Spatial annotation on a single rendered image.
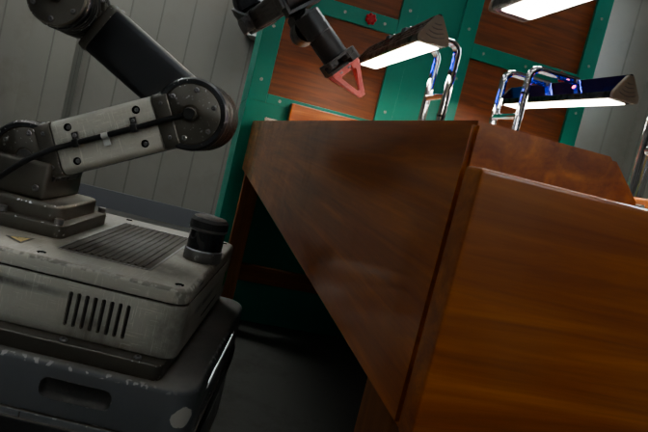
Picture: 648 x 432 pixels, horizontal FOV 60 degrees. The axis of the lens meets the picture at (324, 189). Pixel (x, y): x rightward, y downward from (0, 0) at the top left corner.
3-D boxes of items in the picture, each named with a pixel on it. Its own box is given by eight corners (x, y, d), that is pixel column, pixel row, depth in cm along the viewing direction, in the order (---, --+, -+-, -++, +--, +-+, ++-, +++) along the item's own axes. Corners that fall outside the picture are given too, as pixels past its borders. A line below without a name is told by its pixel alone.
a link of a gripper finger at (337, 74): (368, 88, 124) (344, 52, 123) (378, 86, 117) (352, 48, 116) (344, 106, 124) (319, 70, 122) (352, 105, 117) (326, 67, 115)
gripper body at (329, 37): (347, 58, 123) (327, 29, 122) (358, 52, 113) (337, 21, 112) (323, 75, 123) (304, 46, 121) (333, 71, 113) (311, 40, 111)
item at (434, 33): (418, 39, 136) (425, 9, 135) (355, 64, 197) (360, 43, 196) (447, 47, 138) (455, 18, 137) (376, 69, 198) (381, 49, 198)
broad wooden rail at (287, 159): (394, 428, 33) (476, 118, 31) (241, 169, 209) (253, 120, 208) (571, 452, 35) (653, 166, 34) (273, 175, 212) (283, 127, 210)
